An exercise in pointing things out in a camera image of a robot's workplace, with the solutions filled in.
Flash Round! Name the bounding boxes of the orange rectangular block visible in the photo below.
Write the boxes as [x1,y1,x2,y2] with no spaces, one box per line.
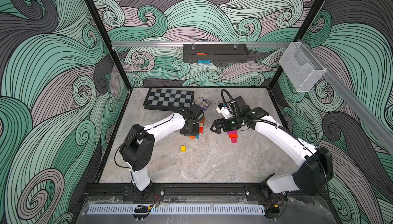
[229,134,238,139]

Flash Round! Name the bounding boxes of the magenta long block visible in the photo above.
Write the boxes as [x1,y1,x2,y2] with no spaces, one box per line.
[227,130,237,135]

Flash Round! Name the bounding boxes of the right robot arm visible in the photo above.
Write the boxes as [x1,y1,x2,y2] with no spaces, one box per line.
[210,97,333,199]

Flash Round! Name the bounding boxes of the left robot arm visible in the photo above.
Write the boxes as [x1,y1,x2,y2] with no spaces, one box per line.
[118,109,204,193]

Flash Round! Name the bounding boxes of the blue playing card box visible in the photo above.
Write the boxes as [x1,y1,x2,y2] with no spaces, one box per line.
[199,99,212,111]

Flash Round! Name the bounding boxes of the black grey chessboard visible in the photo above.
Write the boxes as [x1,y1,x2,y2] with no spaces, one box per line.
[143,88,194,111]

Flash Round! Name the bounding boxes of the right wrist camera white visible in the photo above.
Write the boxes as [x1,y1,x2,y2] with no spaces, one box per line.
[216,89,251,120]

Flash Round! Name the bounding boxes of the black wall tray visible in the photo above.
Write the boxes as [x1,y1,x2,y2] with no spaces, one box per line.
[183,43,249,66]

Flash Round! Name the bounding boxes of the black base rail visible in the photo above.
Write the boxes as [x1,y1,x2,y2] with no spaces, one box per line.
[82,183,307,203]

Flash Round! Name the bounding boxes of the clear plastic wall box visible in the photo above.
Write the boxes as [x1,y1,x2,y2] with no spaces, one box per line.
[279,41,326,93]

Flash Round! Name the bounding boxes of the aluminium back rail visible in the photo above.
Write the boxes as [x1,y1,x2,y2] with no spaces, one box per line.
[111,41,291,49]

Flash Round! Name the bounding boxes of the aluminium rail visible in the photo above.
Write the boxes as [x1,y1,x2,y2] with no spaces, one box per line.
[298,40,393,154]
[111,41,291,49]

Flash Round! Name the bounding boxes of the white slotted cable duct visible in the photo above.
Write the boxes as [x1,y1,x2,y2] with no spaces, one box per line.
[87,204,265,215]

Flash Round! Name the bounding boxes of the aluminium right rail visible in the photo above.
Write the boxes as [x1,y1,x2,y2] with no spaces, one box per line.
[298,40,393,154]

